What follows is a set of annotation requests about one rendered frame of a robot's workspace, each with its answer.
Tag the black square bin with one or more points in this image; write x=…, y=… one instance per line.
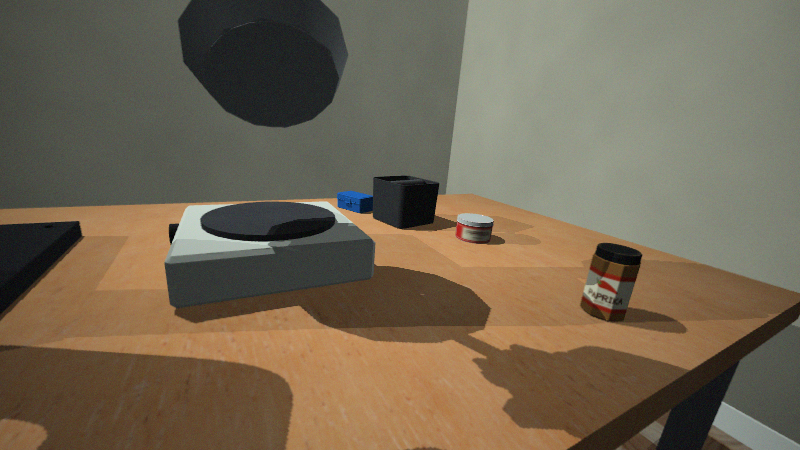
x=406, y=202

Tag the blue plastic box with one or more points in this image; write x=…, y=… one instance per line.
x=355, y=201

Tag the paprika spice jar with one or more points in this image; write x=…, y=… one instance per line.
x=610, y=282

